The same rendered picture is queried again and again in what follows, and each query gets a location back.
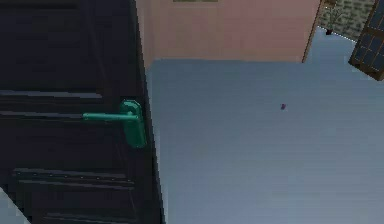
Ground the house plant in dark pot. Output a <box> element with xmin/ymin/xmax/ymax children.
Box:
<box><xmin>322</xmin><ymin>2</ymin><xmax>344</xmax><ymax>36</ymax></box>

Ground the black panelled room door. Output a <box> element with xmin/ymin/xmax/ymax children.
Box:
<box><xmin>0</xmin><ymin>0</ymin><xmax>167</xmax><ymax>224</ymax></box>

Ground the green lever door handle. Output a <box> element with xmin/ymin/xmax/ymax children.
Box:
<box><xmin>82</xmin><ymin>99</ymin><xmax>148</xmax><ymax>149</ymax></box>

